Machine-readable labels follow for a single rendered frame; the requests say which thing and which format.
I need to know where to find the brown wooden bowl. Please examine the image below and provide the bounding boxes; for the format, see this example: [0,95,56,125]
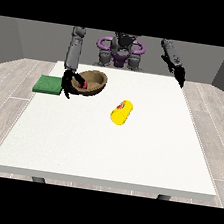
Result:
[69,66,109,100]

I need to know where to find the grey robot trunk purple rings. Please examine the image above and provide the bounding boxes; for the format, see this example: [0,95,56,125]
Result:
[92,29,149,73]

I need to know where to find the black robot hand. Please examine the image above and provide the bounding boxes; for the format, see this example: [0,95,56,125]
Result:
[156,54,189,90]
[58,67,90,102]

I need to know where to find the green square pad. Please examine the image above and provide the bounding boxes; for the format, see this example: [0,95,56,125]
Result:
[31,73,64,97]

